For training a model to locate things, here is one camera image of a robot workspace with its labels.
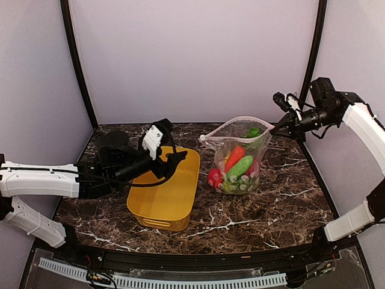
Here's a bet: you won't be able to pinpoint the black frame post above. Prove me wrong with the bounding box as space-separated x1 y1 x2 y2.
60 0 99 131
299 0 327 108

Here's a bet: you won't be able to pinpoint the right black frame post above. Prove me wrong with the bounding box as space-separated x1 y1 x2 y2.
299 0 327 108

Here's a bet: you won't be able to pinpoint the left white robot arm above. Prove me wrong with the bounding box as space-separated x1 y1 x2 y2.
1 151 187 263

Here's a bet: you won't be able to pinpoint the orange toy carrot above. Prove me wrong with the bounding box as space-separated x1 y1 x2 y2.
224 127 260 173

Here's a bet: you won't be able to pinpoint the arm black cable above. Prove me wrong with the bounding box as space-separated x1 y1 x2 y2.
288 93 315 111
76 131 178 187

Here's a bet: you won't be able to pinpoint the green toy grapes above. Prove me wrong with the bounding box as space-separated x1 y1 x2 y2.
222 176 260 195

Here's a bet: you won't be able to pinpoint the left black frame post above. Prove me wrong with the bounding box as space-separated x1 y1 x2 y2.
60 0 99 131

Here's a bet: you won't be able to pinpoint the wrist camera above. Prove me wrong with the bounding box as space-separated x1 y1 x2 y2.
96 131 140 169
309 77 335 107

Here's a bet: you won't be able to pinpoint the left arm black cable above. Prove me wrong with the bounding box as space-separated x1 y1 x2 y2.
76 131 178 187

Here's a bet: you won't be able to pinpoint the red toy apple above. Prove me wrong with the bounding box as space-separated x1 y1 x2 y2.
208 168 224 189

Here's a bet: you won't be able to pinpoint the red toy tomato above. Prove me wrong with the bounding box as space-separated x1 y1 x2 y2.
245 160 259 178

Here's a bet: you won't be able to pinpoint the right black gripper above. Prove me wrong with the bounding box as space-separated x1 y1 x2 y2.
271 105 339 143

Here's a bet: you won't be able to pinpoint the yellow plastic basket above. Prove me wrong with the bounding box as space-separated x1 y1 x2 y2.
127 148 200 232

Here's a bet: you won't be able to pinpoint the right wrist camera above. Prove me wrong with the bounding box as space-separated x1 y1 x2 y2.
309 77 335 107

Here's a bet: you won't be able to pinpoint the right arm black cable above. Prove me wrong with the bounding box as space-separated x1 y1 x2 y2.
288 93 315 111

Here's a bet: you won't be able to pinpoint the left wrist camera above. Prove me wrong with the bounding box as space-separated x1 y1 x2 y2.
96 131 140 169

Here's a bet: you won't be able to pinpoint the clear zip top bag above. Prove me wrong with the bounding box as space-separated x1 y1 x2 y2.
199 116 274 195

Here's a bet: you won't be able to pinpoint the white slotted cable duct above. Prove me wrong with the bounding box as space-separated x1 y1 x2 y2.
38 257 288 288

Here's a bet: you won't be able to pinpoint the green toy cucumber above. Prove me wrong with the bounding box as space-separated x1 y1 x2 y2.
226 155 254 179

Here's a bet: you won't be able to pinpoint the black front rail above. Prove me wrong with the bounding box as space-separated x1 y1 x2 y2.
53 237 358 272

